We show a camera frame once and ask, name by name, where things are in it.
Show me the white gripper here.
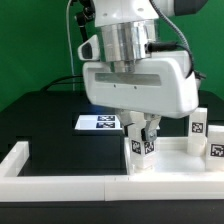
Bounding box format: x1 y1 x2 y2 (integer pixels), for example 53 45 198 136
83 51 199 142

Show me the white square tabletop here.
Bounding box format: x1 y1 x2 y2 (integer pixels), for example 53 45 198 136
123 135 224 175

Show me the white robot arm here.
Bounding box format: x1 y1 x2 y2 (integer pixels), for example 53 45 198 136
78 0 208 142

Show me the AprilTag marker sheet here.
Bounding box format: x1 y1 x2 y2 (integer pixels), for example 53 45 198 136
75 115 122 131

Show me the white U-shaped fence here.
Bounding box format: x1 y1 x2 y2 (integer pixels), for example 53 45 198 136
0 141 224 202

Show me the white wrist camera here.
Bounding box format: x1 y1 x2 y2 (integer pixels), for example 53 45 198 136
78 35 100 61

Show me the black cable bundle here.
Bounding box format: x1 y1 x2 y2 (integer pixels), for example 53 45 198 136
39 74 84 93

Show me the grey hanging cable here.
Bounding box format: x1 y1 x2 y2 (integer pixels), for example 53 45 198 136
65 0 76 92

